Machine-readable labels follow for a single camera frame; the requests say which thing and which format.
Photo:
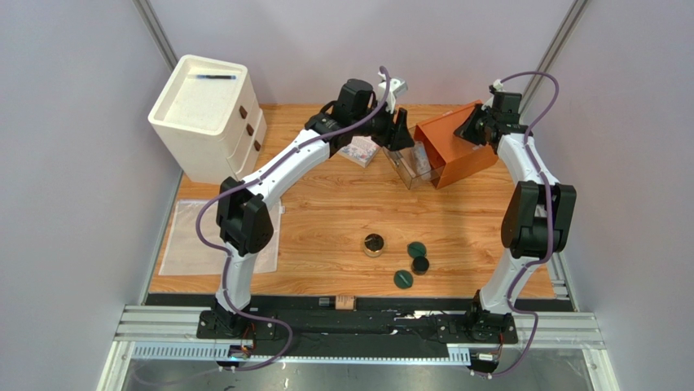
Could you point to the small peach bottle black cap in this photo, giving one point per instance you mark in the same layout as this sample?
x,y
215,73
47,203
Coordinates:
x,y
340,302

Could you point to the small black jar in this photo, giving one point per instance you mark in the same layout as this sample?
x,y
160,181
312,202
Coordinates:
x,y
420,265

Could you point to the clear acrylic drawer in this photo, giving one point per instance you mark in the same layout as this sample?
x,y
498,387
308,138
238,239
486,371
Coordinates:
x,y
402,164

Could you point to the gold lid cream jar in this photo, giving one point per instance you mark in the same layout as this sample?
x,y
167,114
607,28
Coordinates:
x,y
373,245

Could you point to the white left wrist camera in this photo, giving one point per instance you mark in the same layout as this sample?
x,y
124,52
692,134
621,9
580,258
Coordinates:
x,y
389,91

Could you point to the clear glitter bottle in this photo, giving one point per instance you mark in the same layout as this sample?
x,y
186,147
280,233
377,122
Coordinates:
x,y
421,166

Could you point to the floral notebook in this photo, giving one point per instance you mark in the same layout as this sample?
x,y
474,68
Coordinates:
x,y
361,151

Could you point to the black pen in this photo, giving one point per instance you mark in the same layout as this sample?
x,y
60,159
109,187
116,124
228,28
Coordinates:
x,y
215,77

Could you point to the orange drawer box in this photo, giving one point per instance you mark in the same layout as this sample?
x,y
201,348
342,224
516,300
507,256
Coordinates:
x,y
451,157

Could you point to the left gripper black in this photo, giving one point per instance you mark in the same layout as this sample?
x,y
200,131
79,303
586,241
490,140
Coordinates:
x,y
402,138

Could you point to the clear mesh zipper pouch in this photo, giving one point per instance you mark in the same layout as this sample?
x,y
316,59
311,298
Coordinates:
x,y
185,255

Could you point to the green round compact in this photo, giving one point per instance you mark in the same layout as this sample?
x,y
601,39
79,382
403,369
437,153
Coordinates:
x,y
416,249
403,279

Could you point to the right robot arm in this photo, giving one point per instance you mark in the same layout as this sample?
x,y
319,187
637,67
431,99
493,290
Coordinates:
x,y
539,215

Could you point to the white drawer cabinet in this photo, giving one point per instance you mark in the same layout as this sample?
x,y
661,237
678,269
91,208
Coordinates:
x,y
214,129

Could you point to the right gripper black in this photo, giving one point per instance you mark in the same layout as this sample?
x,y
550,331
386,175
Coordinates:
x,y
478,124

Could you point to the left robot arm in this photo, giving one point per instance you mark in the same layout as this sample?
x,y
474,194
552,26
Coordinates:
x,y
243,207

